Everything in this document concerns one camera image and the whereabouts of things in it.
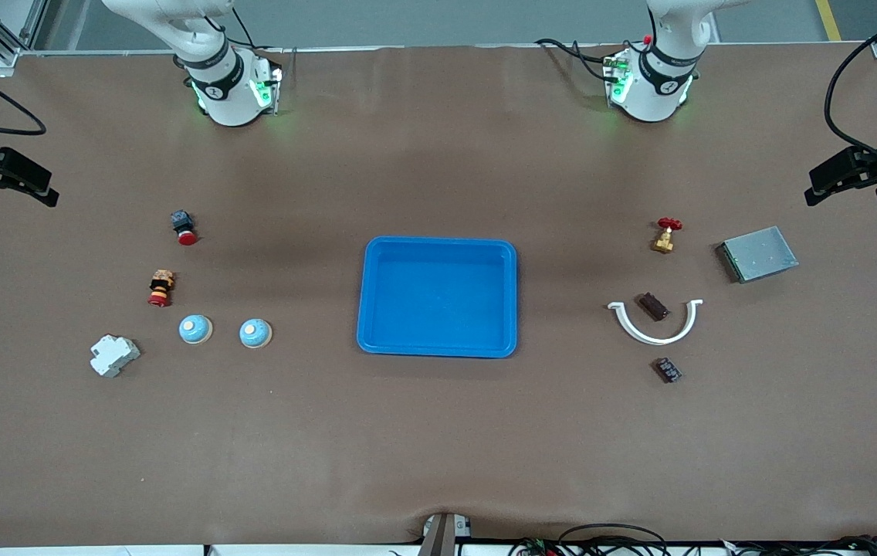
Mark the white curved pipe clamp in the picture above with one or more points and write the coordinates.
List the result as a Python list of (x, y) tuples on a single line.
[(655, 340)]

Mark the blue dome call bell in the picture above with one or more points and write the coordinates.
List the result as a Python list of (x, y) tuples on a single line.
[(195, 330), (255, 333)]

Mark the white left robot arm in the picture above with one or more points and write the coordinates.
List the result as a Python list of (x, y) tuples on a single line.
[(651, 96)]

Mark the red emergency stop button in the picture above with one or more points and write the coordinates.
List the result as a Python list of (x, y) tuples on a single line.
[(184, 225)]

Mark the blue plastic tray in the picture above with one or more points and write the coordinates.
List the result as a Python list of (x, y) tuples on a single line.
[(438, 297)]

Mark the table cover sheet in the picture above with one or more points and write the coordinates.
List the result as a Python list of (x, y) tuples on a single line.
[(438, 448)]

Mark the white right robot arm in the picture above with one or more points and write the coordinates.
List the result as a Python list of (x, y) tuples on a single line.
[(230, 100)]

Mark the grey table edge clamp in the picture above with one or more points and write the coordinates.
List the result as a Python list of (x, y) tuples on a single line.
[(442, 537)]

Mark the grey metal box module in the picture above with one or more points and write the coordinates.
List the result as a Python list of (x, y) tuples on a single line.
[(759, 253)]

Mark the red yellow push button switch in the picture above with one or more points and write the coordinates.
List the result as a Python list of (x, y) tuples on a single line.
[(161, 287)]

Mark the dark terminal block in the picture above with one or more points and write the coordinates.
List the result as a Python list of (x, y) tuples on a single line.
[(668, 370)]

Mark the white circuit breaker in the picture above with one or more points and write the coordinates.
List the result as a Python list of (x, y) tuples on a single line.
[(114, 355)]

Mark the dark brown electrolytic capacitor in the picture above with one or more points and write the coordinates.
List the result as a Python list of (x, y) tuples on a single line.
[(653, 306)]

